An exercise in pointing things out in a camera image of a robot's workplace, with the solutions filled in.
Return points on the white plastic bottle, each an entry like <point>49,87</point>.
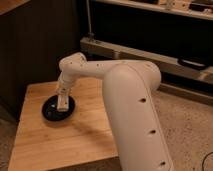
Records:
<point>63,103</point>

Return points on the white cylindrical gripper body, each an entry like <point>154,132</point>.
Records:
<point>63,87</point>

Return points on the light wooden table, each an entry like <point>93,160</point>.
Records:
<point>41,145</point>

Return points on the grey metal upright pole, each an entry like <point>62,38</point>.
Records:
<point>90,31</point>

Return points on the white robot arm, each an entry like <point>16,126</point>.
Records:
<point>127,87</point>

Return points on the black handle on beam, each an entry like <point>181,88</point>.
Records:
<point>192,65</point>

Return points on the grey metal shelf beam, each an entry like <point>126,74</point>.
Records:
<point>165,63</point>

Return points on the wooden upper shelf board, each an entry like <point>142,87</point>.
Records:
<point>167,8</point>

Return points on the dark wooden cabinet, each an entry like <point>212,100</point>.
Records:
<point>33,38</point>

